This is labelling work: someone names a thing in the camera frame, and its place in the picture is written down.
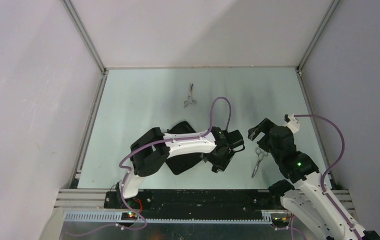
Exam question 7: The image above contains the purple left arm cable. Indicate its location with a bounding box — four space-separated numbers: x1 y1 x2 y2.
77 96 232 238

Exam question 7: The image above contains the silver thinning scissors far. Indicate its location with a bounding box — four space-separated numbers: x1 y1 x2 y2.
184 83 197 108

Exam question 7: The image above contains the aluminium front frame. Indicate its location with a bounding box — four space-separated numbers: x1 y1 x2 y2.
54 188 356 229

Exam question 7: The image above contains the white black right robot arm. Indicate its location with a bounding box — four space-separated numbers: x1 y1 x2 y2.
248 114 380 240

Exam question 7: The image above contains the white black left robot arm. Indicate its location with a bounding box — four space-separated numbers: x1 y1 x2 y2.
116 126 245 208

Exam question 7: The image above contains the black zippered tool case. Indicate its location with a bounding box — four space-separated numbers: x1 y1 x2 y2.
166 120 202 175

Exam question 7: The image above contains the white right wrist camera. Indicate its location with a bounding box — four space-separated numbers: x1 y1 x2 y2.
283 114 300 134

